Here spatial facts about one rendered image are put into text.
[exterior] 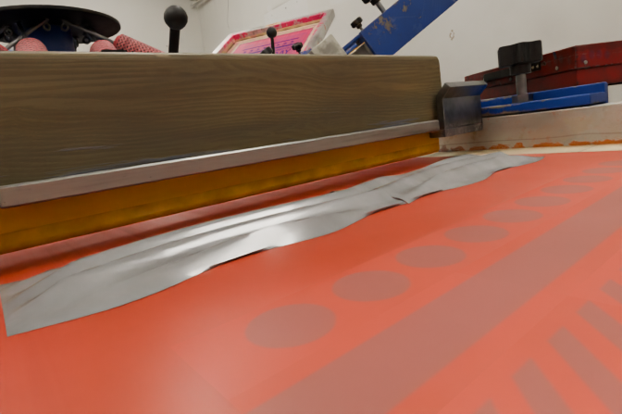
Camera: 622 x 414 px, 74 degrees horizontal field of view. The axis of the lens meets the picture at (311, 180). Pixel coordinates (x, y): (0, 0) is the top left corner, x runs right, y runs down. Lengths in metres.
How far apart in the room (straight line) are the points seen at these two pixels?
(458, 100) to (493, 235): 0.30
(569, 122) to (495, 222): 0.28
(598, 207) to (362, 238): 0.10
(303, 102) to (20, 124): 0.18
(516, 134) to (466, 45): 2.07
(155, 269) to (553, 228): 0.15
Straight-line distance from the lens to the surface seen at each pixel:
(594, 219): 0.19
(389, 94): 0.39
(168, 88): 0.27
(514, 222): 0.18
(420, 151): 0.43
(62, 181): 0.24
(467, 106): 0.47
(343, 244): 0.17
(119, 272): 0.17
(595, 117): 0.45
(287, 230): 0.18
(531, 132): 0.47
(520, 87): 0.49
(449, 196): 0.24
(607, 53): 1.14
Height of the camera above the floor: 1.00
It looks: 7 degrees down
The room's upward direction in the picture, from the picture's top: 8 degrees counter-clockwise
